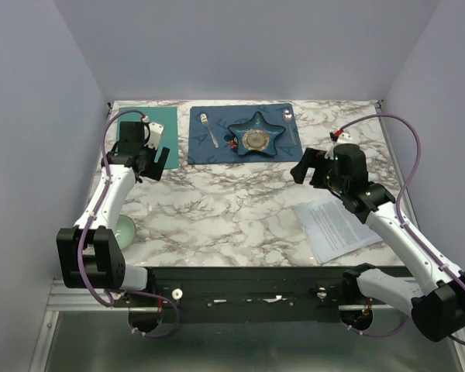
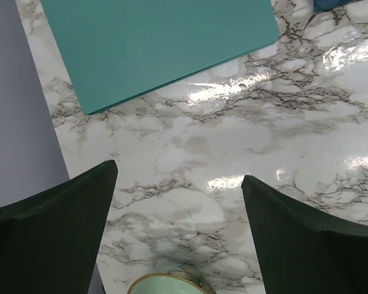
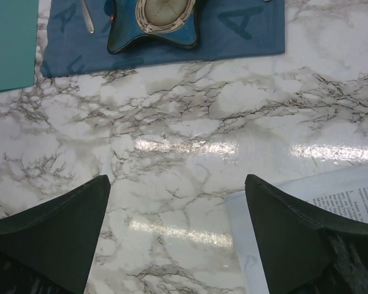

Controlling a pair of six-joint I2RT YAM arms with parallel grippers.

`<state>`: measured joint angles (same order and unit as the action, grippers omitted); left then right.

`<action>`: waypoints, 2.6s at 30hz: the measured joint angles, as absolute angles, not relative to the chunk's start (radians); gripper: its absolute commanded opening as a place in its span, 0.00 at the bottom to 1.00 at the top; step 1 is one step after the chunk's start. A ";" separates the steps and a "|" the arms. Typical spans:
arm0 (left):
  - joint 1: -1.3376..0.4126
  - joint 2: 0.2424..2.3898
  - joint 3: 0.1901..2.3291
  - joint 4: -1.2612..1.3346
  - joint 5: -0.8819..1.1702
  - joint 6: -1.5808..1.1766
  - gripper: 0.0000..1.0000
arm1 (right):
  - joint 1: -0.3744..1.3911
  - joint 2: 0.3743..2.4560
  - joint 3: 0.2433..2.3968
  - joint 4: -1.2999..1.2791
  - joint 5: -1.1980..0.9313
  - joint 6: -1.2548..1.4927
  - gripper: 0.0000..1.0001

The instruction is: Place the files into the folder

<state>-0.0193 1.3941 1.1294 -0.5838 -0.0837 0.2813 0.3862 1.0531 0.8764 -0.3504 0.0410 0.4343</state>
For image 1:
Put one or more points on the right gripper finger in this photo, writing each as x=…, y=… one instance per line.
x=299, y=171
x=313, y=158

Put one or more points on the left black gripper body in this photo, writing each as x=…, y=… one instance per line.
x=142, y=149

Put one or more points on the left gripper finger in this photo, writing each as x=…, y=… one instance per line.
x=161, y=163
x=152, y=168

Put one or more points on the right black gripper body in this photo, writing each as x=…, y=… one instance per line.
x=335, y=181

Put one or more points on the teal plastic folder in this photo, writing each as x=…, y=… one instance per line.
x=166, y=116

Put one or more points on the printed paper sheets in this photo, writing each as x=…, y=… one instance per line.
x=331, y=230

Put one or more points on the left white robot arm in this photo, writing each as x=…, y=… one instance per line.
x=92, y=238

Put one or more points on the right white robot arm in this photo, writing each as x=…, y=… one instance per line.
x=435, y=301

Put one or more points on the silver spoon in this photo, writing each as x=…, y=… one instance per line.
x=288, y=118

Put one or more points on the blue star-shaped dish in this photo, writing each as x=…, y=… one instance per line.
x=256, y=136

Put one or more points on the blue placemat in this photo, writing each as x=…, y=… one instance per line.
x=201, y=150

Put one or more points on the silver fork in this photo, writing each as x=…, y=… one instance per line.
x=205, y=123

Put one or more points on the green floral bowl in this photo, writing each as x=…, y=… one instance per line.
x=125, y=231

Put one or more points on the small red figurine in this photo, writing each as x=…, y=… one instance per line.
x=233, y=144

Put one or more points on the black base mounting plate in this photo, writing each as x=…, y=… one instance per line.
x=249, y=294

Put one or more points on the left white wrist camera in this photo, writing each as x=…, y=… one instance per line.
x=153, y=132

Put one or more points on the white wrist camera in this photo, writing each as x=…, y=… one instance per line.
x=340, y=137
x=153, y=132

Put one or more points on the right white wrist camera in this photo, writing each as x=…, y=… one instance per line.
x=340, y=137

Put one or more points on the aluminium frame rail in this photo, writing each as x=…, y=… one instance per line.
x=60, y=299

